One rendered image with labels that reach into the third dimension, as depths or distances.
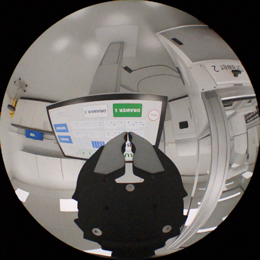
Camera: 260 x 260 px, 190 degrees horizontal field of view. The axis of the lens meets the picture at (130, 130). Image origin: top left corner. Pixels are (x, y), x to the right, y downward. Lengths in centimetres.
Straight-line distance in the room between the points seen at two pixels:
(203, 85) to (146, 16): 95
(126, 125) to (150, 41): 108
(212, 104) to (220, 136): 11
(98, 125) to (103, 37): 102
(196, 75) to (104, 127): 43
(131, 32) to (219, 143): 113
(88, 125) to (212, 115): 44
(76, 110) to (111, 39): 96
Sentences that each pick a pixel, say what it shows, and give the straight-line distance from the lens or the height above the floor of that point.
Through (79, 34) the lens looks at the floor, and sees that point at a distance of 125.
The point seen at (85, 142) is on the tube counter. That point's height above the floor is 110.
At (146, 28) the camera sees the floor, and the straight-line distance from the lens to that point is 114.
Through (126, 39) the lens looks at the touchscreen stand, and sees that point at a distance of 112.
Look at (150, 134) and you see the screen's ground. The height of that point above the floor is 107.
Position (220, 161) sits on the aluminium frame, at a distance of 33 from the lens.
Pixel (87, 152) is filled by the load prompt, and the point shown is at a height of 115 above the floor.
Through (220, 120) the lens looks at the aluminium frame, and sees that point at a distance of 33.
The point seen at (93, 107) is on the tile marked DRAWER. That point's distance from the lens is 29.
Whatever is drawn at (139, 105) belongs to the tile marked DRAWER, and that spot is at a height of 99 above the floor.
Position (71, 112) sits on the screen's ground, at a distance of 34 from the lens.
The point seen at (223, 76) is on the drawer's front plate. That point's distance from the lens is 42.
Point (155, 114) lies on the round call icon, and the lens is 29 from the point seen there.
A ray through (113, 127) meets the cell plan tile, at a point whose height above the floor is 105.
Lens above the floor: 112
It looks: 11 degrees down
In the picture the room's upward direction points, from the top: 179 degrees clockwise
